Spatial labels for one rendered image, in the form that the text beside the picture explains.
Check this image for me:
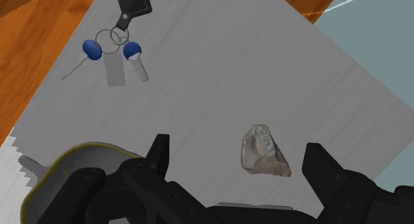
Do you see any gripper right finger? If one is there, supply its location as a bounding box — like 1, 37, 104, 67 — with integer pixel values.
301, 142, 414, 224

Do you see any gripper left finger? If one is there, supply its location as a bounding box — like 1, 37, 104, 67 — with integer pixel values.
35, 133, 224, 224

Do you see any grey bowl with yellow rim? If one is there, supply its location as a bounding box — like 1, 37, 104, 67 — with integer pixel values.
18, 141, 143, 224

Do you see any grey crumpled stone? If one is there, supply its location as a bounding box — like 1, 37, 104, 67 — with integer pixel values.
240, 124, 292, 178

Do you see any key bunch with black fob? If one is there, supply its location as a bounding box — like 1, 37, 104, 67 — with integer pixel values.
61, 0, 153, 87

